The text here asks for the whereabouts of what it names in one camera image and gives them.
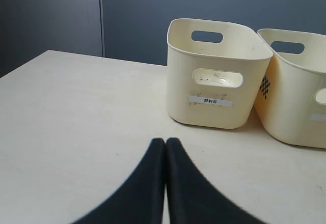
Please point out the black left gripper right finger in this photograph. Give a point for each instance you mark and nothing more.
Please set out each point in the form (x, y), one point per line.
(191, 197)

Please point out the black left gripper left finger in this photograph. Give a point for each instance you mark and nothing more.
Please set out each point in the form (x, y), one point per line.
(140, 199)

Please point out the cream left plastic bin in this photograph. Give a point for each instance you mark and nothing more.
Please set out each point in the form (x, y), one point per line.
(214, 70)

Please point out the cream plastic bin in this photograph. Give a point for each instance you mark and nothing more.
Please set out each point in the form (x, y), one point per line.
(291, 99)
(214, 70)

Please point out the cream middle plastic bin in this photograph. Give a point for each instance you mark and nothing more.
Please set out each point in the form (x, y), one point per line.
(291, 99)

